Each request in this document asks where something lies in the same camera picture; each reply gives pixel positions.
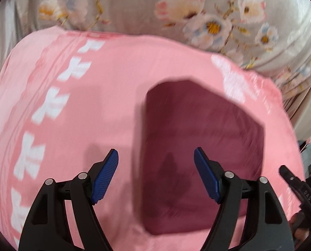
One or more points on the grey floral bed sheet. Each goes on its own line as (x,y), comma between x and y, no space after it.
(271,37)

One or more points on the person's right hand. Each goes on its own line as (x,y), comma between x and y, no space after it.
(299,234)

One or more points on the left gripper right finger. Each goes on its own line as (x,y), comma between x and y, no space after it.
(265,226)

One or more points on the maroon puffer jacket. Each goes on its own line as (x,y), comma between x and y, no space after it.
(185,126)

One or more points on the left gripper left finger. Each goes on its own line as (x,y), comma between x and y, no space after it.
(46,226)

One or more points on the silver satin curtain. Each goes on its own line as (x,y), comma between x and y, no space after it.
(10,28)

